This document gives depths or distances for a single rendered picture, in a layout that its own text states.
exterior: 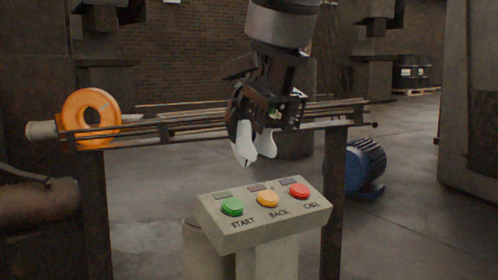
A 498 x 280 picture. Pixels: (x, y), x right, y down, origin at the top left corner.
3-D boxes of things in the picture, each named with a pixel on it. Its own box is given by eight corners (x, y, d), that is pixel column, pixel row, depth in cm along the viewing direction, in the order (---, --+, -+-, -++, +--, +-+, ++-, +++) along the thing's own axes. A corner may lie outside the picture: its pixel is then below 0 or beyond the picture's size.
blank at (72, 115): (91, 155, 107) (85, 158, 104) (57, 109, 106) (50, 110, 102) (133, 124, 104) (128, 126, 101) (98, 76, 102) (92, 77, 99)
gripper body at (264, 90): (256, 139, 53) (275, 53, 47) (226, 112, 59) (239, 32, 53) (299, 132, 57) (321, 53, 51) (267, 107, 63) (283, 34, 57)
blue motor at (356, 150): (317, 196, 248) (319, 144, 242) (353, 175, 293) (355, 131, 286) (364, 207, 230) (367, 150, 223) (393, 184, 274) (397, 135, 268)
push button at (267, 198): (252, 198, 72) (253, 190, 72) (269, 195, 75) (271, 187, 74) (263, 212, 70) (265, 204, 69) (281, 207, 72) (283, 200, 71)
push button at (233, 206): (216, 207, 69) (218, 198, 68) (236, 202, 71) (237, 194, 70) (227, 221, 66) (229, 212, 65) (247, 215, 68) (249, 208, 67)
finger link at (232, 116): (225, 145, 59) (235, 91, 54) (221, 140, 60) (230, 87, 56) (251, 141, 61) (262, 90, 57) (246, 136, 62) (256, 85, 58)
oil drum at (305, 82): (239, 150, 379) (239, 56, 361) (287, 143, 410) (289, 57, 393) (276, 163, 329) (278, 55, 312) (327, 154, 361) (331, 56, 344)
